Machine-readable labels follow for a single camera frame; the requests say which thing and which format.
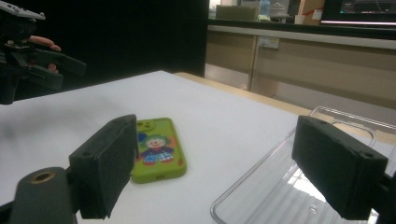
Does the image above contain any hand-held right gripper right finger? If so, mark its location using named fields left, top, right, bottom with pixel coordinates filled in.
left=291, top=115, right=389, bottom=221

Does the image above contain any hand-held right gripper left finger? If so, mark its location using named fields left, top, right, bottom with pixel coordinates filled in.
left=68, top=114, right=139, bottom=219

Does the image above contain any green clown phone case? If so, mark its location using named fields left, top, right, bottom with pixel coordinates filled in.
left=130, top=117, right=188, bottom=185

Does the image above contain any clear plastic tray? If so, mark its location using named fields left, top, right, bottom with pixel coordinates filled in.
left=209, top=105, right=396, bottom=224

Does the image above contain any black curtain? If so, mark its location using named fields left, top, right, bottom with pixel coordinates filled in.
left=0, top=0, right=210, bottom=104

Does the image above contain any beige long desk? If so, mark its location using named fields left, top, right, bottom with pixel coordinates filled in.
left=205, top=18, right=396, bottom=110

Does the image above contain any white table sheet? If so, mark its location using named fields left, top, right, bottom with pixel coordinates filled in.
left=0, top=70, right=396, bottom=224

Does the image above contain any black monitor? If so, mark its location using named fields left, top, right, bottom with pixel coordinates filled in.
left=320, top=0, right=396, bottom=27

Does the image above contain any brown cardboard box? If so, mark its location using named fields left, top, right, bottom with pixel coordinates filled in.
left=298, top=0, right=326, bottom=26

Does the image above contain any clear plastic bottle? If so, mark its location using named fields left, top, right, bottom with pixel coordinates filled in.
left=260, top=0, right=271, bottom=17

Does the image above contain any olive green box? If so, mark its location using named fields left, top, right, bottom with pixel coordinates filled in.
left=215, top=4, right=260, bottom=22

